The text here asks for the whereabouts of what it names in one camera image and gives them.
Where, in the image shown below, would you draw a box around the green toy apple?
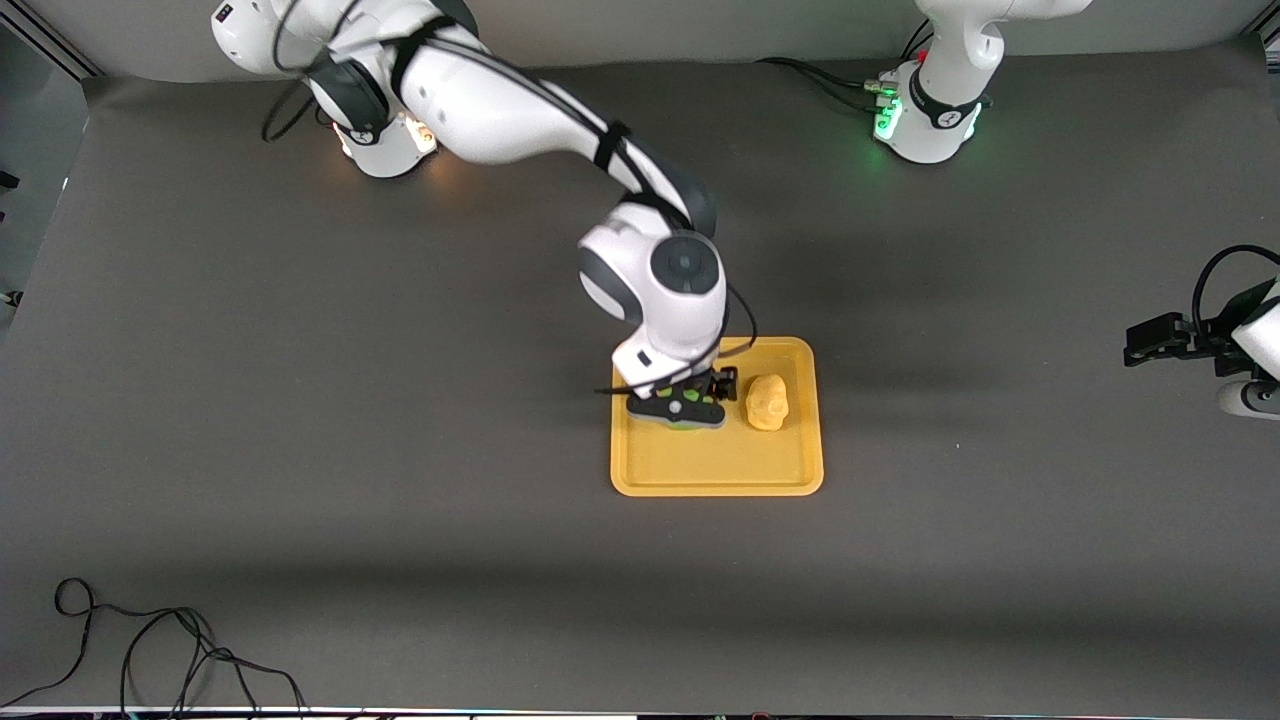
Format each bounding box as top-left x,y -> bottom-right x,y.
652,383 -> 723,431

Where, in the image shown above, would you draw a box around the yellow toy potato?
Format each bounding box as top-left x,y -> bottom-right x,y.
745,373 -> 792,434

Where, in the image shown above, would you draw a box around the yellow plastic tray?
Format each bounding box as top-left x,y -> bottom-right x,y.
610,336 -> 825,498

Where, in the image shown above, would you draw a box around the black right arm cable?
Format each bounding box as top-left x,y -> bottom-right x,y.
260,0 -> 761,398

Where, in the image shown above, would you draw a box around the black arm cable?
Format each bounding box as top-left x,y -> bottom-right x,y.
1189,244 -> 1280,333
260,0 -> 761,398

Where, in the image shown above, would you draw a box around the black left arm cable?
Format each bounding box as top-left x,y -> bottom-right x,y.
1189,244 -> 1280,333

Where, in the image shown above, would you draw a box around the black left base cable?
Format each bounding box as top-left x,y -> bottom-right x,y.
755,20 -> 936,113

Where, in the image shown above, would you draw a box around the thin black looped cable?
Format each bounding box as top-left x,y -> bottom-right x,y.
0,578 -> 307,717

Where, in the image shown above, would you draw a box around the aluminium frame rail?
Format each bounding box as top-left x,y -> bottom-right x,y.
0,0 -> 104,81

